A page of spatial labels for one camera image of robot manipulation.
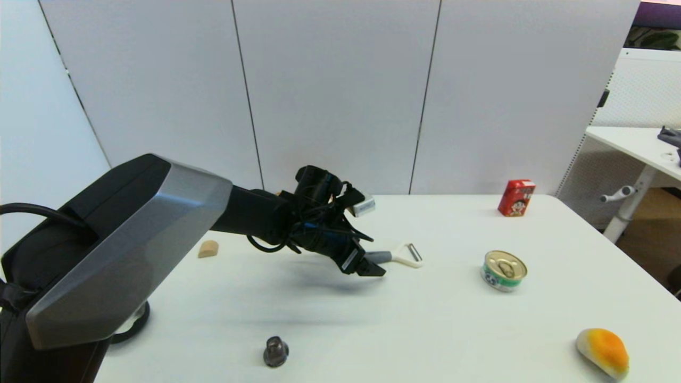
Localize grey handled white peeler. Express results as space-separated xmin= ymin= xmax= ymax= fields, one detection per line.
xmin=365 ymin=243 xmax=425 ymax=268

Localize green label tin can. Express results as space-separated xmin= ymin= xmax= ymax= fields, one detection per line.
xmin=481 ymin=250 xmax=528 ymax=293

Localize red drink carton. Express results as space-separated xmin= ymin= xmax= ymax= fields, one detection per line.
xmin=497 ymin=179 xmax=536 ymax=218

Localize glass bowl with black base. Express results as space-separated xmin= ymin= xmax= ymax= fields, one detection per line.
xmin=109 ymin=301 xmax=151 ymax=344

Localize orange yellow bread bun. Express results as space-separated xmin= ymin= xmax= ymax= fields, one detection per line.
xmin=576 ymin=328 xmax=630 ymax=380

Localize white background desk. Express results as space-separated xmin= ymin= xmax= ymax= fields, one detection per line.
xmin=585 ymin=126 xmax=681 ymax=244

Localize white perforated partition panel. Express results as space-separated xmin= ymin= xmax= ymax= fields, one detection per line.
xmin=554 ymin=48 xmax=681 ymax=229

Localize dark grey object on desk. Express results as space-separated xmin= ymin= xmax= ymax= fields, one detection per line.
xmin=657 ymin=127 xmax=681 ymax=149

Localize green background plant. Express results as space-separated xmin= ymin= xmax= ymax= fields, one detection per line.
xmin=627 ymin=28 xmax=681 ymax=52

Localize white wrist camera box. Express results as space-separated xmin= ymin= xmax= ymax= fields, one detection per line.
xmin=348 ymin=194 xmax=376 ymax=218

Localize grey desk crank handle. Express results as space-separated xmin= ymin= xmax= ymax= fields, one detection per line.
xmin=600 ymin=186 xmax=636 ymax=204

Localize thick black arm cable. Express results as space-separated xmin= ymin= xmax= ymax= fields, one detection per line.
xmin=0 ymin=203 xmax=88 ymax=230

